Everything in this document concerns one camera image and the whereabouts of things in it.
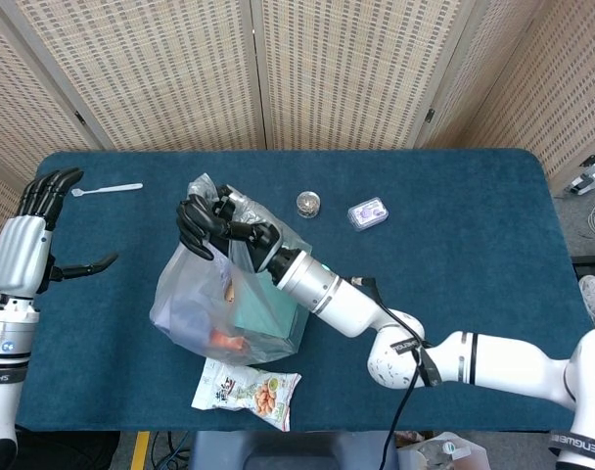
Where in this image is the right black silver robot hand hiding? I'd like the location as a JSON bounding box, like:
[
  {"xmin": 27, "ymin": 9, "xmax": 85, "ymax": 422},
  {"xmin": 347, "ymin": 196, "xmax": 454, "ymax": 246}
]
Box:
[{"xmin": 176, "ymin": 184, "xmax": 285, "ymax": 274}]

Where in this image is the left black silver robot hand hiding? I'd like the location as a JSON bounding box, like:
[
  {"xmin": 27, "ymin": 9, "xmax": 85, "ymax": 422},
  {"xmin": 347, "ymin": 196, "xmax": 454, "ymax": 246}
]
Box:
[{"xmin": 0, "ymin": 167, "xmax": 119, "ymax": 299}]

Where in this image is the clear plastic shopping bag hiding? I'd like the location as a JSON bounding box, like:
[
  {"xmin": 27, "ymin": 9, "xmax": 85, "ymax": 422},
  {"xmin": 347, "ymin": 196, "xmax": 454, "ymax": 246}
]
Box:
[{"xmin": 149, "ymin": 172, "xmax": 313, "ymax": 366}]

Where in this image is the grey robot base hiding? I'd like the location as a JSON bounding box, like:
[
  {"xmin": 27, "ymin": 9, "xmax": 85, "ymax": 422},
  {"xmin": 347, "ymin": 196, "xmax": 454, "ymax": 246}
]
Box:
[{"xmin": 187, "ymin": 430, "xmax": 399, "ymax": 470}]

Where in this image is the white snack packet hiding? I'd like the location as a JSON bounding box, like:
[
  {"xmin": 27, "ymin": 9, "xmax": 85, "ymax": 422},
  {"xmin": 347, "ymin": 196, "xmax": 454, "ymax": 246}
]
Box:
[{"xmin": 191, "ymin": 355, "xmax": 302, "ymax": 433}]

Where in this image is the small round clear jar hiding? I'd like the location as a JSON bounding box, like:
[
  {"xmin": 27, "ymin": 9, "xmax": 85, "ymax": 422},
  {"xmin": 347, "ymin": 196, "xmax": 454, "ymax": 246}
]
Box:
[{"xmin": 296, "ymin": 191, "xmax": 322, "ymax": 219}]

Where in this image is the teal cardboard box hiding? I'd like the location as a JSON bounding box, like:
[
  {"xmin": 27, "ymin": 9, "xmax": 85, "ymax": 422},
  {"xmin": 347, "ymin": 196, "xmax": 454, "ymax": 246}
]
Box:
[{"xmin": 233, "ymin": 268, "xmax": 301, "ymax": 340}]

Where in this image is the orange cardboard box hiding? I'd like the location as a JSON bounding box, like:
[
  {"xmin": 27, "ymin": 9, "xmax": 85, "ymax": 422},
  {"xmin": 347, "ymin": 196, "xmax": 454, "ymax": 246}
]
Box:
[{"xmin": 210, "ymin": 330, "xmax": 251, "ymax": 354}]

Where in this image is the small clear purple case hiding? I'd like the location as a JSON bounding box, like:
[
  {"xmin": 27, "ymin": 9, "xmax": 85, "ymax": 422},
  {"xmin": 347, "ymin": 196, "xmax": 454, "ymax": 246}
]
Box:
[{"xmin": 346, "ymin": 196, "xmax": 389, "ymax": 233}]

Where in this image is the white toothbrush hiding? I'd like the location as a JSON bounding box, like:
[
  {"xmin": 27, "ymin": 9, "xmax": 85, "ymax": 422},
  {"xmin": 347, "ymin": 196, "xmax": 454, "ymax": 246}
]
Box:
[{"xmin": 70, "ymin": 182, "xmax": 144, "ymax": 199}]

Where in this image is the person's black clothing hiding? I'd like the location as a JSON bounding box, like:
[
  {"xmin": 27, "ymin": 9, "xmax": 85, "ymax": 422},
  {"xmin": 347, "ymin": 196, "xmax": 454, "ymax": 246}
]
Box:
[{"xmin": 13, "ymin": 428, "xmax": 120, "ymax": 470}]

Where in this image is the blue table cloth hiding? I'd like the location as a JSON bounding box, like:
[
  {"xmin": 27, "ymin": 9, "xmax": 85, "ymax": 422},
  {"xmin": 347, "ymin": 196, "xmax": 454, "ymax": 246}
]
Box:
[{"xmin": 13, "ymin": 149, "xmax": 590, "ymax": 435}]

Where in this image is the clear plastic container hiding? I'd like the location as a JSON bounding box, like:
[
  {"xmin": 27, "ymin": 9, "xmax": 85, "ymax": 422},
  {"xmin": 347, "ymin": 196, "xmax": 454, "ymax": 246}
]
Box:
[{"xmin": 397, "ymin": 430, "xmax": 490, "ymax": 470}]

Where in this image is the white electronic device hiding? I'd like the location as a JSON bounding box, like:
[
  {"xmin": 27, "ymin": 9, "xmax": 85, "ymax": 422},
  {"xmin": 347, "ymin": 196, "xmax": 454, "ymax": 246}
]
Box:
[{"xmin": 565, "ymin": 154, "xmax": 595, "ymax": 197}]

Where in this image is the blue floor cable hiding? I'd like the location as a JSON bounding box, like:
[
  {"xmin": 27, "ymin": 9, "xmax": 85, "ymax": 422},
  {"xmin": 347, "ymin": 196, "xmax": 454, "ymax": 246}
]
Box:
[{"xmin": 149, "ymin": 430, "xmax": 192, "ymax": 470}]

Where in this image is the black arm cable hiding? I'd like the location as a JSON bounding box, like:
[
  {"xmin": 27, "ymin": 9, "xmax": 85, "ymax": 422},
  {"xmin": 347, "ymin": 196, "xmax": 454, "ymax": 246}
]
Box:
[{"xmin": 348, "ymin": 276, "xmax": 443, "ymax": 470}]

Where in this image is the black metal frame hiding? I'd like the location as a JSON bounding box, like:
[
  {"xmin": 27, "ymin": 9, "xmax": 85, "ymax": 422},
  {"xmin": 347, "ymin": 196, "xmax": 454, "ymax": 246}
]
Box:
[{"xmin": 571, "ymin": 254, "xmax": 595, "ymax": 286}]

